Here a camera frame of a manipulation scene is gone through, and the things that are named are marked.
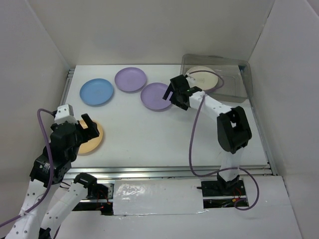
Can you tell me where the orange plate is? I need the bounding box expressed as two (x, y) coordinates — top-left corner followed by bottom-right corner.
(78, 121), (104, 155)

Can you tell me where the purple plate front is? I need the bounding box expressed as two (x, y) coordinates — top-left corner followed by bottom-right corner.
(140, 82), (171, 111)

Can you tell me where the purple plate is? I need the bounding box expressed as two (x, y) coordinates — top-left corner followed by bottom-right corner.
(114, 67), (147, 93)
(140, 82), (171, 111)

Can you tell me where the cream plate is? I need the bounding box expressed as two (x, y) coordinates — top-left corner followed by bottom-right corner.
(186, 66), (218, 91)

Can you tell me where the blue plate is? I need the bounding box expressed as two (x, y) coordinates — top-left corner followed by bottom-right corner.
(79, 78), (114, 107)

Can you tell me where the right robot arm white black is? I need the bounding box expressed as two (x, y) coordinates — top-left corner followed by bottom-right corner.
(163, 75), (252, 195)

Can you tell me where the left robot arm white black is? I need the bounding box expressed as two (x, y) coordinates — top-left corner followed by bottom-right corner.
(1, 109), (100, 239)

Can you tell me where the clear plastic bin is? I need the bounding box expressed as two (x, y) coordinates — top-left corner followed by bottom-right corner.
(180, 54), (253, 103)

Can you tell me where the purple plate rear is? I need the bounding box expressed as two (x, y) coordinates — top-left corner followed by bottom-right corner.
(114, 67), (147, 93)

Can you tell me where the white foil cover panel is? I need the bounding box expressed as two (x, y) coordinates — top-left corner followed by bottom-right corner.
(113, 179), (204, 216)

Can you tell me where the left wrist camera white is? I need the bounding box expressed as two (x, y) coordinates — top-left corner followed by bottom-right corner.
(54, 104), (77, 124)

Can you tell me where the aluminium frame rail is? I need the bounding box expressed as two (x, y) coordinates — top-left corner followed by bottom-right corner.
(59, 65), (278, 180)

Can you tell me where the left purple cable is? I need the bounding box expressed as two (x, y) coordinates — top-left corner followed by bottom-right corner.
(0, 108), (55, 229)

